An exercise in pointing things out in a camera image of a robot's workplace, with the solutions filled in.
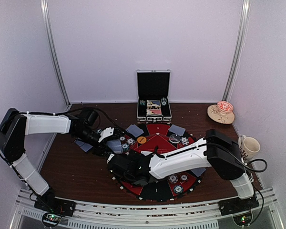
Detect yellow big blind button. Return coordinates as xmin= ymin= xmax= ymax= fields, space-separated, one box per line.
xmin=137 ymin=136 xmax=147 ymax=144

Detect eight of diamonds card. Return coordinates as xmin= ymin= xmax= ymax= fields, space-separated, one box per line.
xmin=141 ymin=151 xmax=153 ymax=156

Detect aluminium poker case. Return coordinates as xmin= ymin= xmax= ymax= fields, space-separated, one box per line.
xmin=137 ymin=70 xmax=172 ymax=122

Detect chip on seat five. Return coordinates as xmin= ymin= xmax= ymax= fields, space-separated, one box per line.
xmin=127 ymin=138 xmax=135 ymax=146

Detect clear dealer button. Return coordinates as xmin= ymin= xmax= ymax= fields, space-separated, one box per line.
xmin=169 ymin=134 xmax=181 ymax=144

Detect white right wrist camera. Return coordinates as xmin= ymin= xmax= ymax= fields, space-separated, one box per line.
xmin=107 ymin=154 xmax=115 ymax=164

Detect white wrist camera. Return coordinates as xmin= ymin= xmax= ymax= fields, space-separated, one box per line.
xmin=107 ymin=154 xmax=115 ymax=164
xmin=98 ymin=127 xmax=114 ymax=143

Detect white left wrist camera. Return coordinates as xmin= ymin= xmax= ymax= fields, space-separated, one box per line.
xmin=98 ymin=127 xmax=114 ymax=143

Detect blue chip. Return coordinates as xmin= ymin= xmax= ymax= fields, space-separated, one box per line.
xmin=173 ymin=185 xmax=184 ymax=194

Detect round red black poker mat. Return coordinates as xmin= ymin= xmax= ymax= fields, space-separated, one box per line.
xmin=107 ymin=123 xmax=210 ymax=202

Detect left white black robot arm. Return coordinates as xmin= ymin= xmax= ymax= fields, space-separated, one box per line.
xmin=0 ymin=107 xmax=125 ymax=212

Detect round wooden board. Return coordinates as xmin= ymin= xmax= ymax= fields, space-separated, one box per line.
xmin=207 ymin=104 xmax=235 ymax=125

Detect chips in case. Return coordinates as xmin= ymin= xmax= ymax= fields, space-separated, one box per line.
xmin=161 ymin=97 xmax=167 ymax=106

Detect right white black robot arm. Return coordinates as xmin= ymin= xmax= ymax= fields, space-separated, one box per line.
xmin=107 ymin=129 xmax=254 ymax=211

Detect white chip stack near ten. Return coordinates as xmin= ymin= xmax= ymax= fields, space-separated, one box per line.
xmin=168 ymin=175 xmax=178 ymax=184

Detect red white patterned bowl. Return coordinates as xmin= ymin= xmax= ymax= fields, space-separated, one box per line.
xmin=217 ymin=101 xmax=234 ymax=113

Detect teal chip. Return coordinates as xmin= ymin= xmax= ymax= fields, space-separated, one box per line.
xmin=122 ymin=143 xmax=130 ymax=152

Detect card decks in case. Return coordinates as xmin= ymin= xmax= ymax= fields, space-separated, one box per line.
xmin=146 ymin=100 xmax=162 ymax=115

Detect blue checkered card deck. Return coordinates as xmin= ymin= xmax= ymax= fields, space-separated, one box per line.
xmin=107 ymin=139 xmax=123 ymax=154

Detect aluminium front rail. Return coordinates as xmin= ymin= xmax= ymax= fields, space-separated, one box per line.
xmin=8 ymin=188 xmax=286 ymax=229

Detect chip stack under right arm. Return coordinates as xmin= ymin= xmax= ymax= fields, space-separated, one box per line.
xmin=238 ymin=135 xmax=261 ymax=163

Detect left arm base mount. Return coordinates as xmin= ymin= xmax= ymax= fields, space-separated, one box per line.
xmin=34 ymin=198 xmax=76 ymax=217

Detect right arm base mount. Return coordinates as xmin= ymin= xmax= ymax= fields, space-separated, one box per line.
xmin=218 ymin=194 xmax=259 ymax=216

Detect card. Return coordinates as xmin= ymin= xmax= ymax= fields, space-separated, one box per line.
xmin=126 ymin=125 xmax=144 ymax=138
xmin=168 ymin=125 xmax=185 ymax=136
xmin=191 ymin=167 xmax=206 ymax=177

